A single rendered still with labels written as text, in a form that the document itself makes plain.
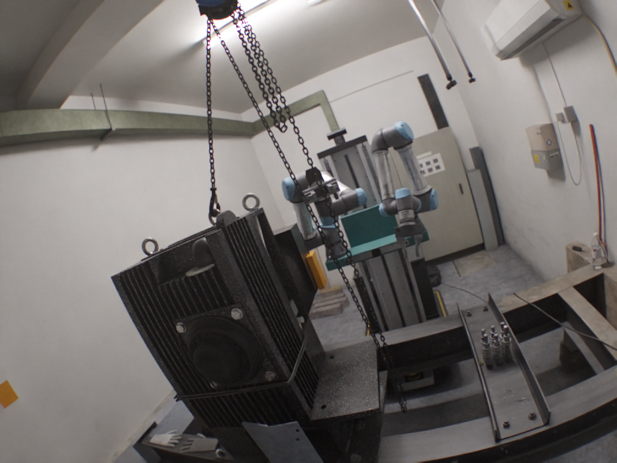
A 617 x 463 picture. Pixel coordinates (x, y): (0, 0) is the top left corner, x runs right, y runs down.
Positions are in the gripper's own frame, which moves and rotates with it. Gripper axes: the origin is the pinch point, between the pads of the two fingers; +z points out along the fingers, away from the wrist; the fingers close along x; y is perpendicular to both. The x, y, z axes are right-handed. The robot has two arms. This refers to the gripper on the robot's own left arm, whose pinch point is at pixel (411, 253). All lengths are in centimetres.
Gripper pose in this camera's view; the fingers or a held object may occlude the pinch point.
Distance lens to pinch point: 147.6
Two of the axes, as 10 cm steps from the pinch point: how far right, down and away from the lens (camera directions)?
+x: 9.0, -1.5, -4.0
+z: 0.9, 9.8, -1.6
